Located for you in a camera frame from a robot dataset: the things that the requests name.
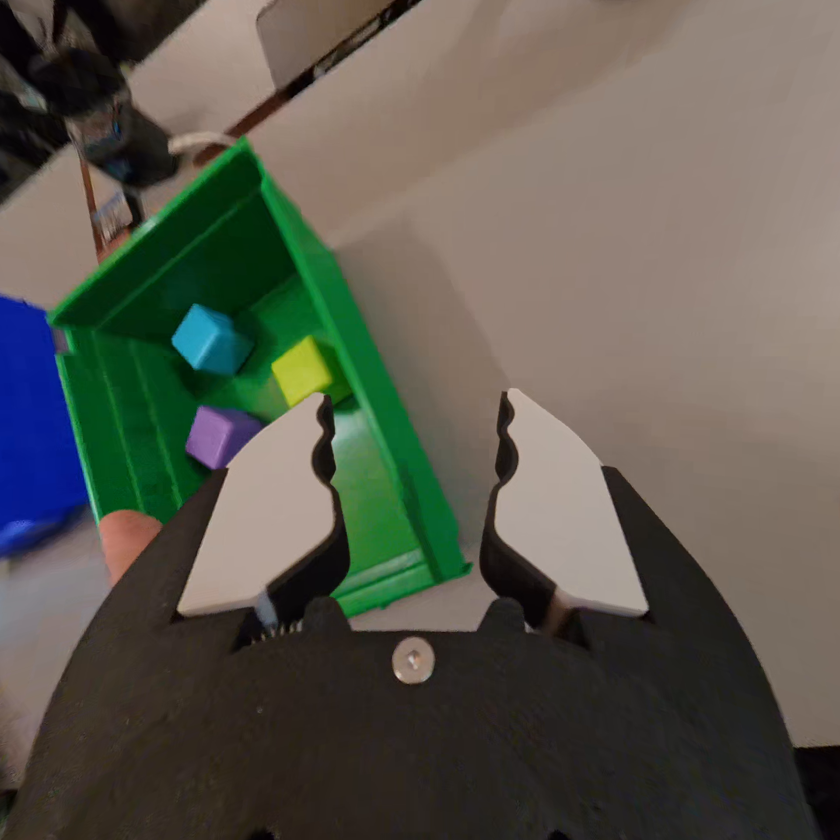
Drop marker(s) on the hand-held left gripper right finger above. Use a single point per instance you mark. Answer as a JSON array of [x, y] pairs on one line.
[[564, 525]]

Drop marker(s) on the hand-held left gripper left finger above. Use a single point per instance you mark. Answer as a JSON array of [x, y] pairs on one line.
[[262, 525]]

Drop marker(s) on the purple cube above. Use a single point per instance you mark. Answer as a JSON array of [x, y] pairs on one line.
[[216, 436]]

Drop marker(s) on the green plastic bin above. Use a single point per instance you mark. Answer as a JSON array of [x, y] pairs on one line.
[[367, 492]]

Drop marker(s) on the lime green cube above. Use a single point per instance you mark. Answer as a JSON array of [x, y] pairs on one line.
[[302, 374]]

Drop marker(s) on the blue cube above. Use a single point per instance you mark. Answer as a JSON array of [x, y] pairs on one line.
[[210, 341]]

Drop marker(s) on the person's left hand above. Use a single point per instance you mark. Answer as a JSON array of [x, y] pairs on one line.
[[128, 541]]

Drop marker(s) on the blue plastic bin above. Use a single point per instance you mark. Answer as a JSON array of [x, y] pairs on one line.
[[33, 426]]

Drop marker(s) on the black electronic device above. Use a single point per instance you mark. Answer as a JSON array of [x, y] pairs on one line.
[[138, 151]]

